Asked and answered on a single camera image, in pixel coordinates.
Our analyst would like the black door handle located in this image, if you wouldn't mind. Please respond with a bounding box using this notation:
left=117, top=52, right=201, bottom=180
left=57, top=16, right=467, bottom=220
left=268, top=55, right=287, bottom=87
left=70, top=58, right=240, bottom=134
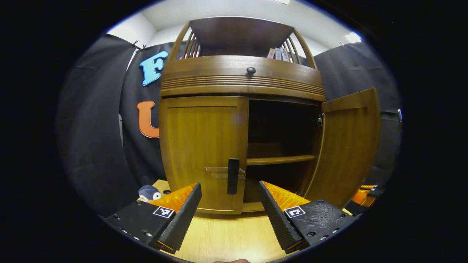
left=227, top=158, right=240, bottom=195

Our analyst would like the black backdrop cloth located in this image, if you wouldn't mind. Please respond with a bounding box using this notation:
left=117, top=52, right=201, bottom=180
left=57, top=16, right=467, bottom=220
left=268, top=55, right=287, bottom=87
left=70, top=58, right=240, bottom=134
left=56, top=34, right=403, bottom=217

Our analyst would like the ribbed wooden drawer front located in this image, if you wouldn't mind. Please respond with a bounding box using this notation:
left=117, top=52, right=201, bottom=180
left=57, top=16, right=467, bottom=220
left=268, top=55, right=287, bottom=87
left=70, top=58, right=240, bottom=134
left=159, top=55, right=326, bottom=102

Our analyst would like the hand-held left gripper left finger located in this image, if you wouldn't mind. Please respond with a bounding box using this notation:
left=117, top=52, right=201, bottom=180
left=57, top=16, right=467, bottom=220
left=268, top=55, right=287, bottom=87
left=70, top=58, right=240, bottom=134
left=104, top=182, right=203, bottom=255

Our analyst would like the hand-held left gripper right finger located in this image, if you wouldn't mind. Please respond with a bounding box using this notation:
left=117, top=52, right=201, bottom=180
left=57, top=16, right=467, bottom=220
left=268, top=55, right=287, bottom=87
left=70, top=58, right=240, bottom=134
left=257, top=181, right=358, bottom=255

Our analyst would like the wooden double-door shoe cabinet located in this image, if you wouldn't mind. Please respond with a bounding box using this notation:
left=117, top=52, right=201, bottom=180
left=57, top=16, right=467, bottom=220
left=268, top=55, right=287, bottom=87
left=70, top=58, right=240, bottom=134
left=158, top=16, right=327, bottom=216

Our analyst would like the wooden shoe cabinet door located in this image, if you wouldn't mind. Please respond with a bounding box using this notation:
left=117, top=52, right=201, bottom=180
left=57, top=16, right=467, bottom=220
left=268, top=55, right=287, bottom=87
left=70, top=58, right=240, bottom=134
left=303, top=88, right=381, bottom=209
left=158, top=96, right=249, bottom=215

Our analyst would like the navy and white plush toy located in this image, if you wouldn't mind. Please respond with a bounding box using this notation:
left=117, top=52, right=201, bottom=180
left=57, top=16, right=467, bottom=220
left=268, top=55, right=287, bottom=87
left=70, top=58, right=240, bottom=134
left=138, top=185, right=162, bottom=203

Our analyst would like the wooden inner cabinet shelf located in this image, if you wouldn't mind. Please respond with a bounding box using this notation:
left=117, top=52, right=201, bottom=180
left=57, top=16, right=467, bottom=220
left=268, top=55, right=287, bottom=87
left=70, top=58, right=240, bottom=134
left=246, top=154, right=316, bottom=166

